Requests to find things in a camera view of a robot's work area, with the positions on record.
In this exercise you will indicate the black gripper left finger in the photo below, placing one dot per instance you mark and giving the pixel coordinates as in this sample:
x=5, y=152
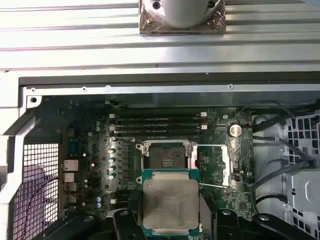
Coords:
x=135, y=220

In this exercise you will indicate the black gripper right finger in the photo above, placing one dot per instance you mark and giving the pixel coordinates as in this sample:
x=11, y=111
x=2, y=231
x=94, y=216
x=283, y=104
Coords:
x=208, y=220

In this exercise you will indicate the thin silver locking lever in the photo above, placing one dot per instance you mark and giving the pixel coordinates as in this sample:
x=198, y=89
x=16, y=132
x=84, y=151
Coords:
x=212, y=185
x=210, y=145

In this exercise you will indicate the silver green CPU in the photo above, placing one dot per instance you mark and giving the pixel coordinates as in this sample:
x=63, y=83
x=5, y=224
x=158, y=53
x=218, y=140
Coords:
x=170, y=200

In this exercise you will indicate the CPU socket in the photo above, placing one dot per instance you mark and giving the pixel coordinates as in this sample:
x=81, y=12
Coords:
x=165, y=153

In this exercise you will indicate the black RAM slot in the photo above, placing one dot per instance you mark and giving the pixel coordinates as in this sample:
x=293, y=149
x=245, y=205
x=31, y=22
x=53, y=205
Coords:
x=155, y=132
x=155, y=120
x=155, y=126
x=155, y=114

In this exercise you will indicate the small round capacitor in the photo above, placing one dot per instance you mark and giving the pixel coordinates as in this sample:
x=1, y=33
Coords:
x=111, y=160
x=111, y=176
x=111, y=151
x=111, y=168

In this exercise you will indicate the green motherboard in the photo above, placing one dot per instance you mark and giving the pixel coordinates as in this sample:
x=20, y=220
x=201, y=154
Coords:
x=211, y=162

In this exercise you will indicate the silver ethernet port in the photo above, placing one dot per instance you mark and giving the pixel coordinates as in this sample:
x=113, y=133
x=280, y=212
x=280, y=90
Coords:
x=70, y=166

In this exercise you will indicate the silver coin battery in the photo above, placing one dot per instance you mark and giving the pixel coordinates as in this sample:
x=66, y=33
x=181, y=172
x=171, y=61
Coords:
x=235, y=130

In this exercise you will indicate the silver perforated drive cage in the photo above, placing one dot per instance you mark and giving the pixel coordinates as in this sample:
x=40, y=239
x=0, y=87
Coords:
x=302, y=180

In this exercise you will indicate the open black PC case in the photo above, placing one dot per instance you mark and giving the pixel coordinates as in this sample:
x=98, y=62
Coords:
x=150, y=88

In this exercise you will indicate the brown square base plate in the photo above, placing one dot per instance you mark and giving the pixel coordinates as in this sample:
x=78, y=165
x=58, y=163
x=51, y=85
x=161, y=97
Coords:
x=150, y=26

